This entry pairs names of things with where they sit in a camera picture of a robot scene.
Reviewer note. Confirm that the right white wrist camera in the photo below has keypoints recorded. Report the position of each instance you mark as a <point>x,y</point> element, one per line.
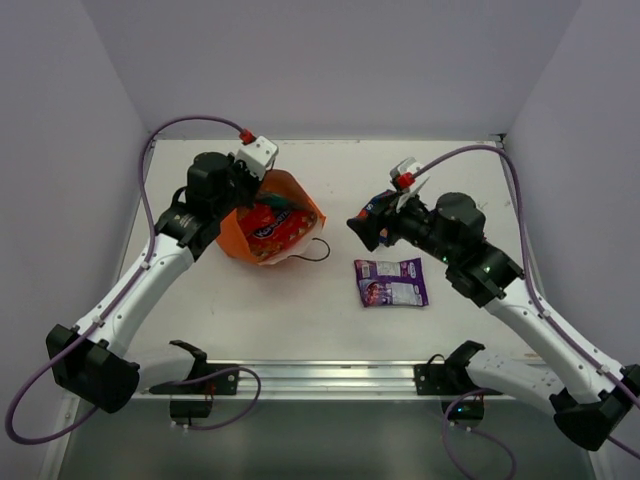
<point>403,178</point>

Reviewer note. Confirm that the large red snack packet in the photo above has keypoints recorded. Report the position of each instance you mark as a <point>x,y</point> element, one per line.
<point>269,232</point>

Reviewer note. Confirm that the aluminium front rail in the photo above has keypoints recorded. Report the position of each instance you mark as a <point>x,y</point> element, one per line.
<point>325,380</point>

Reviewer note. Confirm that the purple snack packet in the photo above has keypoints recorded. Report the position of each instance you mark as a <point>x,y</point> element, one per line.
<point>391,283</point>

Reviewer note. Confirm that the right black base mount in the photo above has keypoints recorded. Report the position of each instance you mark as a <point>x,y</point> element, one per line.
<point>435,377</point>

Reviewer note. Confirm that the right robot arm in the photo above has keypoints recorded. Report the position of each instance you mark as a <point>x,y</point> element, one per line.
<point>586,392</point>

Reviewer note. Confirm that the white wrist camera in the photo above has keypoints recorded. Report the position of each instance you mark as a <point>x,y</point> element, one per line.
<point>257,152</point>
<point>403,178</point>

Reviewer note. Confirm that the teal snack packet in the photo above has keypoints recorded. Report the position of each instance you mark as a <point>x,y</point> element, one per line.
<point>274,201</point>

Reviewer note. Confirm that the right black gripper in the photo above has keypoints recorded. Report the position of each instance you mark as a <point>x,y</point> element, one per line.
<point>367,229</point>

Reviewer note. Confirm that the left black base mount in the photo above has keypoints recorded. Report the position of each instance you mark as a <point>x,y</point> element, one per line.
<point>193,404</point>

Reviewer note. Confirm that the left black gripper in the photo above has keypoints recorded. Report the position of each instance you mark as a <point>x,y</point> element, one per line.
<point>245,187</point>

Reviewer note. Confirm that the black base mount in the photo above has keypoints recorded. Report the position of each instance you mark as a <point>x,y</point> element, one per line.
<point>193,404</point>
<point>435,377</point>

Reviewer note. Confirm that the orange paper bag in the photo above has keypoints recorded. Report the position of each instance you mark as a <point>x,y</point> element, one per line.
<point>232,241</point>

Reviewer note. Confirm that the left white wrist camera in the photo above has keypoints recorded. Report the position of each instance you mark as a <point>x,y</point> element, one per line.
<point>257,152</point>

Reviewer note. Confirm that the blue Burts crisps packet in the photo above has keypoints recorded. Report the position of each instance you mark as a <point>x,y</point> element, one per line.
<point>377,203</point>

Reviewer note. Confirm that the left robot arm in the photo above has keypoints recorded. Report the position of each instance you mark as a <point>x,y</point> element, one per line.
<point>90,357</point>

